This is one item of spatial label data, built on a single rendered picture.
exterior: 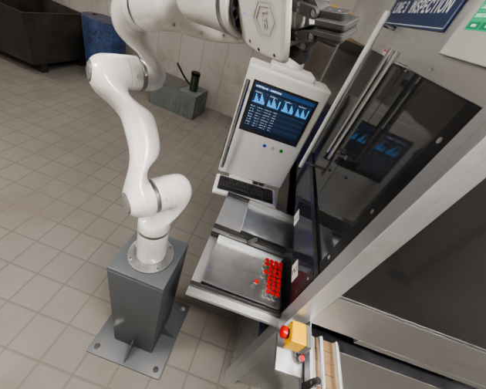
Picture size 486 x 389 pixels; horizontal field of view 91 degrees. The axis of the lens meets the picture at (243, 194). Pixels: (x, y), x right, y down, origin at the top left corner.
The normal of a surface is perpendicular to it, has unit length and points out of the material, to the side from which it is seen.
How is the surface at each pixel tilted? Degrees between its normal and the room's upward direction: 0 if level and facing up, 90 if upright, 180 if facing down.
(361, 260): 90
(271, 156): 90
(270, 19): 115
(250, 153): 90
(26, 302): 0
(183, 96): 90
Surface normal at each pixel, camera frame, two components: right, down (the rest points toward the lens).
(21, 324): 0.30, -0.72
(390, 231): -0.20, 0.59
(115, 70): 0.72, 0.11
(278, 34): -0.75, 0.57
